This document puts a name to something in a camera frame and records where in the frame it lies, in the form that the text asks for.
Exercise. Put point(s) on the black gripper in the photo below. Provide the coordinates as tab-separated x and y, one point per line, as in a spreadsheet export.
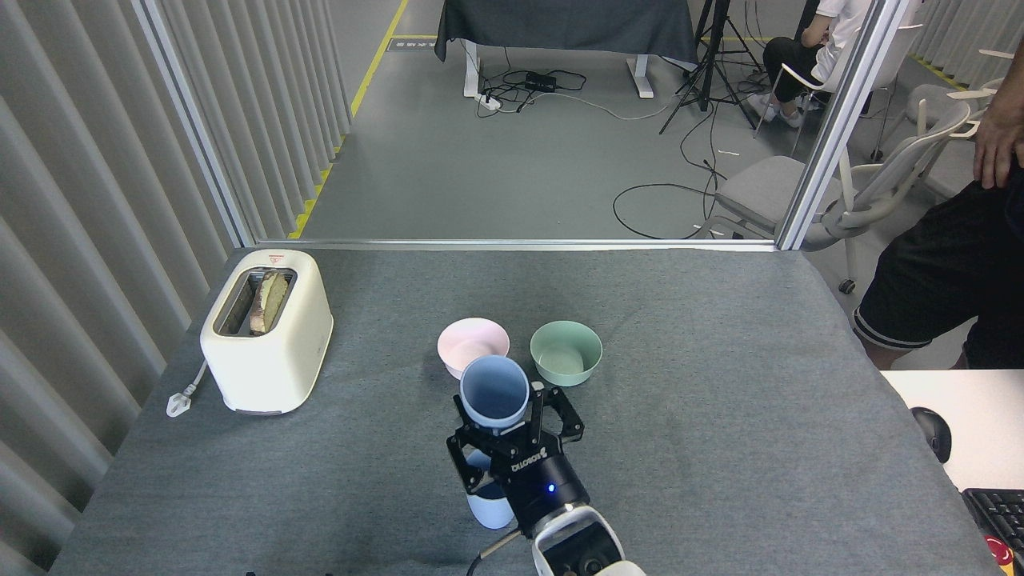
540	480

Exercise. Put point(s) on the light blue plastic cup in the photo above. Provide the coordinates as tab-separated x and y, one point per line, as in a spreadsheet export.
492	512
494	392

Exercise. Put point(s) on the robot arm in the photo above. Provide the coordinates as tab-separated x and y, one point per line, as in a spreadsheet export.
580	548

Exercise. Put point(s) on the person's forearm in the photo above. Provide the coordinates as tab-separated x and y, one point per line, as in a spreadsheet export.
1014	88

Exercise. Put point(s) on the person's hand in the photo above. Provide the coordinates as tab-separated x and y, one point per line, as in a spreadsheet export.
1000	148

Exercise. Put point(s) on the pink plastic bowl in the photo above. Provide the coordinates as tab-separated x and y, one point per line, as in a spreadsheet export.
472	340

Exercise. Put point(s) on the green plastic bowl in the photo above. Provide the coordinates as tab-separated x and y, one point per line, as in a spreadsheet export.
566	356

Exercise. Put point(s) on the cream white toaster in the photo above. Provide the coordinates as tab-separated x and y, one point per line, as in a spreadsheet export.
272	368

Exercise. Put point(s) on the toasted bread slice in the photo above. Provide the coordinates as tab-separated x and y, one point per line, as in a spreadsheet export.
268	302

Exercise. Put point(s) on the grey felt table cloth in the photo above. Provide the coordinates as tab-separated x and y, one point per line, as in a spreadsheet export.
720	448

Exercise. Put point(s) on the white power strip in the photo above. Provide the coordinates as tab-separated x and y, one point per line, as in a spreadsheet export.
490	101

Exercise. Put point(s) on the black power adapter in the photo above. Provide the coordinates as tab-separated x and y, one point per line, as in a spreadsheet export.
541	81

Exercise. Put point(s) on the table with dark cover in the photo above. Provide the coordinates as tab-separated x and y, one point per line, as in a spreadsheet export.
560	24

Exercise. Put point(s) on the black computer mouse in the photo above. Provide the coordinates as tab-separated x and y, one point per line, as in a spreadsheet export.
932	434

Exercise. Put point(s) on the black tripod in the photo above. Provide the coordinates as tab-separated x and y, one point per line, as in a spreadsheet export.
707	64

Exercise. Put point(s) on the white chair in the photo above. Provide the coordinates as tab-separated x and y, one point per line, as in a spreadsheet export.
800	78

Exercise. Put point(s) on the standing person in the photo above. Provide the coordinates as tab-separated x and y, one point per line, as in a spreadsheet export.
944	272

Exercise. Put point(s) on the white desk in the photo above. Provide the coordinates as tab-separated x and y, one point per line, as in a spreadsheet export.
984	416

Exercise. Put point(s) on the black keyboard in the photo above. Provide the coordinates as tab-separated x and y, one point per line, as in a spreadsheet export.
1000	516

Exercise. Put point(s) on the red round object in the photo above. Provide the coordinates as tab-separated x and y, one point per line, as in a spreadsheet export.
998	552

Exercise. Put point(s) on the seated person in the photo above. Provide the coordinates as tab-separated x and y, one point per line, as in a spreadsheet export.
840	32

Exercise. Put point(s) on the silver aluminium rail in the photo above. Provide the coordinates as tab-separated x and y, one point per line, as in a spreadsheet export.
520	244

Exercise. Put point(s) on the silver aluminium post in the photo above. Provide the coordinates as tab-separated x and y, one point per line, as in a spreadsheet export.
196	120
842	120

